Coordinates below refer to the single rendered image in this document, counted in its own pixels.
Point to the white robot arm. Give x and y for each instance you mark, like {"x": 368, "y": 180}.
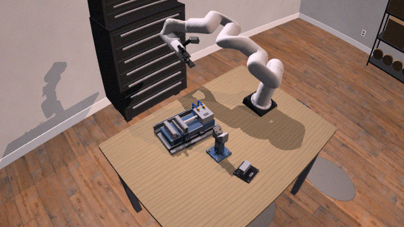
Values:
{"x": 270, "y": 74}

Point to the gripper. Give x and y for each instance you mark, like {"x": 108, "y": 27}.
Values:
{"x": 179, "y": 48}

